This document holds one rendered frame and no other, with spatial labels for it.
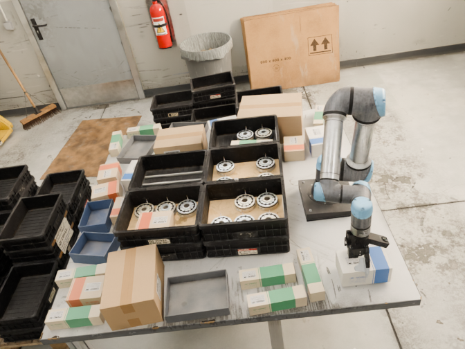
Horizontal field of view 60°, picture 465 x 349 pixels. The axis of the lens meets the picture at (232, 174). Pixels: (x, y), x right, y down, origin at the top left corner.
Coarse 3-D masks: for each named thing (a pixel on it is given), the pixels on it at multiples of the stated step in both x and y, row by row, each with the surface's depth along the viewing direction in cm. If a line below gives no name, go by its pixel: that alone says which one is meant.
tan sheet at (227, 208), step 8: (216, 200) 205; (224, 200) 204; (232, 200) 204; (256, 200) 201; (280, 200) 198; (216, 208) 200; (224, 208) 200; (232, 208) 199; (256, 208) 196; (280, 208) 194; (208, 216) 197; (216, 216) 196; (232, 216) 195; (256, 216) 192; (280, 216) 190
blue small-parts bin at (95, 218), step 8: (104, 200) 229; (112, 200) 228; (88, 208) 229; (96, 208) 232; (104, 208) 232; (112, 208) 226; (88, 216) 228; (96, 216) 228; (104, 216) 227; (80, 224) 216; (88, 224) 224; (96, 224) 213; (104, 224) 213; (96, 232) 216; (104, 232) 217
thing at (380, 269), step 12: (336, 252) 172; (372, 252) 170; (384, 252) 169; (336, 264) 176; (348, 264) 167; (372, 264) 165; (384, 264) 164; (348, 276) 165; (360, 276) 165; (372, 276) 165; (384, 276) 166
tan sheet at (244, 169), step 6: (246, 162) 227; (252, 162) 226; (276, 162) 223; (240, 168) 223; (246, 168) 222; (252, 168) 222; (276, 168) 219; (216, 174) 222; (234, 174) 220; (240, 174) 219; (246, 174) 218; (252, 174) 217; (258, 174) 217
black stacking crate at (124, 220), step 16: (144, 192) 205; (160, 192) 204; (176, 192) 204; (192, 192) 204; (128, 208) 202; (128, 224) 200; (128, 240) 186; (144, 240) 187; (176, 240) 186; (192, 240) 186
